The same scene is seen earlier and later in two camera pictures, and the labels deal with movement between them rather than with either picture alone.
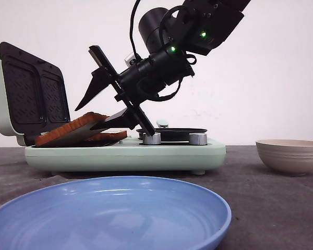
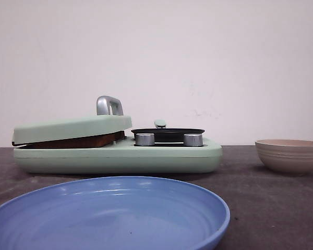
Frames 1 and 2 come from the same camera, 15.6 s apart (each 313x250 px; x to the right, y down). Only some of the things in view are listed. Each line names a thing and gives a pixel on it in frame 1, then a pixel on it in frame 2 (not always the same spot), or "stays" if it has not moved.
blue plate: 110,213 stays
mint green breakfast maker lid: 29,92 -> 109,119
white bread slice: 73,134 -> 100,141
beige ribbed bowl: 291,157 stays
